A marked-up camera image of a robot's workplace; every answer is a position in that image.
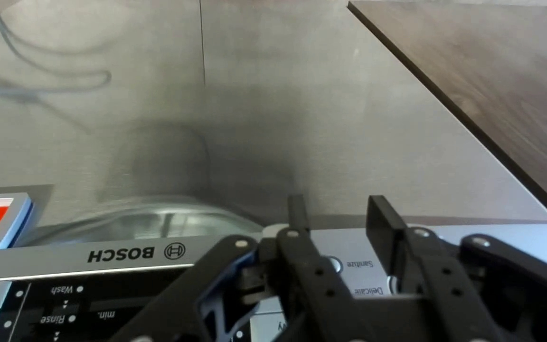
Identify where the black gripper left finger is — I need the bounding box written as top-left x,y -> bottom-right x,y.
258,195 -> 376,342

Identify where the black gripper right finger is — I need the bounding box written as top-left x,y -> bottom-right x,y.
366,195 -> 507,342

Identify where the stainless steel dishwasher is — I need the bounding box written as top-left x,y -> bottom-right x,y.
0,0 -> 547,342

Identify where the dark wood left cabinet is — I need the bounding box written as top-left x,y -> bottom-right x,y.
347,0 -> 547,207

